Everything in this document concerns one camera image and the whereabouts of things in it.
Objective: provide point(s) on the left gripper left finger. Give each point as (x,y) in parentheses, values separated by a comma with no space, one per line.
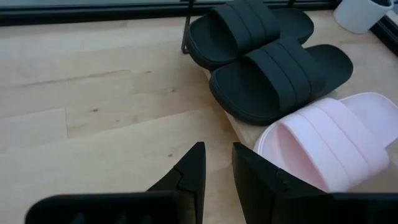
(186,186)

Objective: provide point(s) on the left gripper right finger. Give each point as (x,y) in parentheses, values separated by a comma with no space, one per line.
(264,193)

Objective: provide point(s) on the pink rubber slide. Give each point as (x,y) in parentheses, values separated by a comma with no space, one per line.
(329,140)

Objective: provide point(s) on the black rubber slide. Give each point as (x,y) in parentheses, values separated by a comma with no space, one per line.
(273,84)
(236,28)

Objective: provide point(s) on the white plant pot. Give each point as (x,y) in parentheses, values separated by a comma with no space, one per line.
(357,17)

